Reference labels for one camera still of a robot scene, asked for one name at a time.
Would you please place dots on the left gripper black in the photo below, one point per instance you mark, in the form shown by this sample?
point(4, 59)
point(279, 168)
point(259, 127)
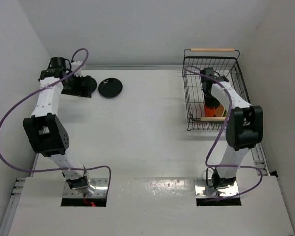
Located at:
point(80, 90)

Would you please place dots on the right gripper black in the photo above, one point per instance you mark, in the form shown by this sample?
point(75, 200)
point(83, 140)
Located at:
point(210, 104)

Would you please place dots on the orange plate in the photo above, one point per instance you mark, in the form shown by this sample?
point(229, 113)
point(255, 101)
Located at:
point(209, 110)

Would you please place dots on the black plate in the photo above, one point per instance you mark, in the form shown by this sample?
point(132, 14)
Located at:
point(91, 84)
point(110, 87)

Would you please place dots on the beige floral plate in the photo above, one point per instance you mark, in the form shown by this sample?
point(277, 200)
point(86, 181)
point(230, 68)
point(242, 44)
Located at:
point(197, 110)

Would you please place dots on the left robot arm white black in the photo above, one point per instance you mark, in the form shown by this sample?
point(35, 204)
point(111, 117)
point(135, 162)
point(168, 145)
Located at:
point(46, 133)

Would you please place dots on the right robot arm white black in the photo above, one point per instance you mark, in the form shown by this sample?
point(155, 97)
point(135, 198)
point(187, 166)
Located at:
point(243, 124)

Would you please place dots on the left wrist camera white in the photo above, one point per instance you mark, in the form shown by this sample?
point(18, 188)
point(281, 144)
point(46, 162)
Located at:
point(75, 65)

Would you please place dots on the black wire dish rack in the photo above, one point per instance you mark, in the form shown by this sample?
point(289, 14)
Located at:
point(223, 64)

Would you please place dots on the aluminium rail right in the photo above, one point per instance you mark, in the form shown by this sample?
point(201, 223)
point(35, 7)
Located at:
point(259, 158)

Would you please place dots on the aluminium rail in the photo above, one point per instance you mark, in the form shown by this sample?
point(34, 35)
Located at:
point(12, 206)
point(259, 158)

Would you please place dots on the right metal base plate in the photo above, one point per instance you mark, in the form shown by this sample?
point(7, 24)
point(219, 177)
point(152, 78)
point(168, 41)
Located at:
point(204, 189)

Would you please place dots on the metal base plate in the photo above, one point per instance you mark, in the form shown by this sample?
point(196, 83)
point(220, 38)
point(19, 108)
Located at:
point(98, 189)
point(204, 189)

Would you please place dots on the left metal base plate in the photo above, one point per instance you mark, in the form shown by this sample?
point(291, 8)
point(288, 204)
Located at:
point(98, 189)

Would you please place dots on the aluminium rail left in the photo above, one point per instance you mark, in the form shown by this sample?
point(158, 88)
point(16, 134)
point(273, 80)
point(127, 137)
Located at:
point(12, 206)

